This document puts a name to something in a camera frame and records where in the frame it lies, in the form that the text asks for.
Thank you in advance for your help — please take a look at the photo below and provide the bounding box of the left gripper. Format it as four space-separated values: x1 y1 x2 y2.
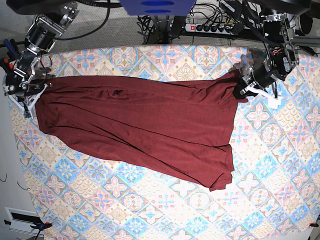
232 63 282 109

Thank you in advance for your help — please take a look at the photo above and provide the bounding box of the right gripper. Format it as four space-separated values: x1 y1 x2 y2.
2 74 49 118

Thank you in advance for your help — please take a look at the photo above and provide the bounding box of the dark red t-shirt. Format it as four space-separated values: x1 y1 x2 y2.
35 70 240 191

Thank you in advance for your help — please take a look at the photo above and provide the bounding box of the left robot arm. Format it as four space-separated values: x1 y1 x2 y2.
225 0 320 104

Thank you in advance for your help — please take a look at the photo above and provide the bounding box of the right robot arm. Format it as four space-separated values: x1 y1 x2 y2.
0 0 79 118

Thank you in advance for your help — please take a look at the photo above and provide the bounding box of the orange black clamp upper left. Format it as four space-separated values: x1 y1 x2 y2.
0 57 16 82

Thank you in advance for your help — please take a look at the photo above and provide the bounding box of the orange black clamp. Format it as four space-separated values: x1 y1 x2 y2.
4 220 53 231
0 57 16 82

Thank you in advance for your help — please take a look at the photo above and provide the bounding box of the white power strip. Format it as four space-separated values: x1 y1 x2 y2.
184 23 234 36

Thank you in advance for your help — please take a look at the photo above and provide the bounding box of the patterned tablecloth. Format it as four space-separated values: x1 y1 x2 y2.
9 54 320 240

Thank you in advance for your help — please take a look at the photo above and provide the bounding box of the white floor box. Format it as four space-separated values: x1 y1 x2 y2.
5 207 42 236

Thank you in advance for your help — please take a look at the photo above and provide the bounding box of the orange black clamp lower left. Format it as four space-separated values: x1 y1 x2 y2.
4 220 53 231

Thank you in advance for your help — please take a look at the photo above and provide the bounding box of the orange clamp lower right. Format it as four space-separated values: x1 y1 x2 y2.
309 222 319 228

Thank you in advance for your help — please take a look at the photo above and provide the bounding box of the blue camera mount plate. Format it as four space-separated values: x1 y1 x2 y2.
119 0 196 16

